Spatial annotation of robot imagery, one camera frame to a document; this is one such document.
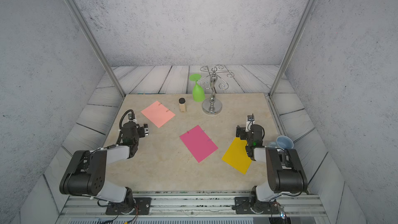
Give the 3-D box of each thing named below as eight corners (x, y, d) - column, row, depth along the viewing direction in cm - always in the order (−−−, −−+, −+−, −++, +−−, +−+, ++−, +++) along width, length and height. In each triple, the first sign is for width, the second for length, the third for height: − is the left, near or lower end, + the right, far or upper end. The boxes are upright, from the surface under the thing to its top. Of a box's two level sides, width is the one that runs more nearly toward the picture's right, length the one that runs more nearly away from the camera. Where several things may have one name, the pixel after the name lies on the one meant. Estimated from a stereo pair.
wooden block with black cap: (180, 112, 112) (178, 102, 105) (181, 107, 115) (179, 97, 108) (186, 112, 112) (184, 102, 105) (186, 107, 115) (185, 97, 108)
